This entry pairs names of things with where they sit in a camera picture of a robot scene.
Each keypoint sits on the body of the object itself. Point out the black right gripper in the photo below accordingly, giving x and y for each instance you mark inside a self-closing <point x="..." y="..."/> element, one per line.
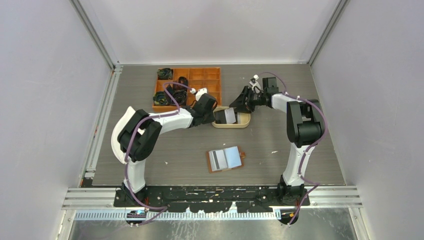
<point x="242" y="105"/>

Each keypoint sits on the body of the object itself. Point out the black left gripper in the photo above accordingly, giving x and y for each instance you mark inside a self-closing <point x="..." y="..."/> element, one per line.
<point x="211" y="120"/>

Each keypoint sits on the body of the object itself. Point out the beige oval tray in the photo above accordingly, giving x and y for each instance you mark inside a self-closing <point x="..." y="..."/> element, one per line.
<point x="242" y="120"/>

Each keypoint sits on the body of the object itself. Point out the white diamond VIP card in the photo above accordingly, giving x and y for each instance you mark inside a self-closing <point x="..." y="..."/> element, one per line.
<point x="230" y="116"/>

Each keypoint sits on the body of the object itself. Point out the brown leather card holder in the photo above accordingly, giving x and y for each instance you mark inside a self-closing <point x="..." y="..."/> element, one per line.
<point x="234" y="156"/>

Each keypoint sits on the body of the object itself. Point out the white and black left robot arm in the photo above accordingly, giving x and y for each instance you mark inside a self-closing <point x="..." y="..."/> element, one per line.
<point x="136" y="133"/>

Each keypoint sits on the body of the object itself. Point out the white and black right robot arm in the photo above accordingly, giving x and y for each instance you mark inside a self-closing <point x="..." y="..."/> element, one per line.
<point x="305" y="128"/>

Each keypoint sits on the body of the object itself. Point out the orange wooden compartment box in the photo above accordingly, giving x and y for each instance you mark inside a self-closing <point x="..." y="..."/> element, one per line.
<point x="198" y="77"/>

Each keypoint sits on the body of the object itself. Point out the white cloth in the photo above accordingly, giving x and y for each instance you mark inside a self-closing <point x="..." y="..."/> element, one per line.
<point x="115" y="145"/>

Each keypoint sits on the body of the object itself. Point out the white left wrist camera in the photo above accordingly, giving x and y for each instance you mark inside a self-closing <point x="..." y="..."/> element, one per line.
<point x="198" y="93"/>

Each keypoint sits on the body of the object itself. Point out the aluminium frame rail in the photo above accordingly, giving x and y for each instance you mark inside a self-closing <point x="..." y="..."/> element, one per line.
<point x="95" y="204"/>

